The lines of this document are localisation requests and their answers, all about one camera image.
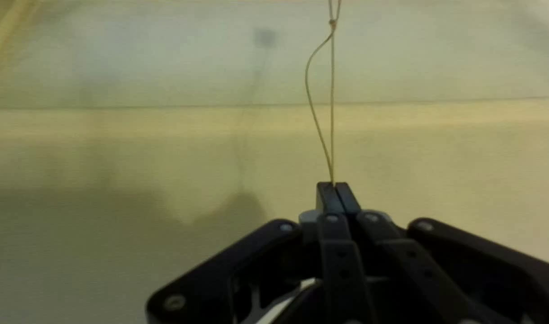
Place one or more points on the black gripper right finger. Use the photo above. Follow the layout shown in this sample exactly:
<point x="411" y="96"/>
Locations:
<point x="429" y="272"/>

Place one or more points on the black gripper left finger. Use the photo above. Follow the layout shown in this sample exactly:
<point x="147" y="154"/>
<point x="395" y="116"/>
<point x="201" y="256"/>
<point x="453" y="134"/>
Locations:
<point x="310" y="267"/>

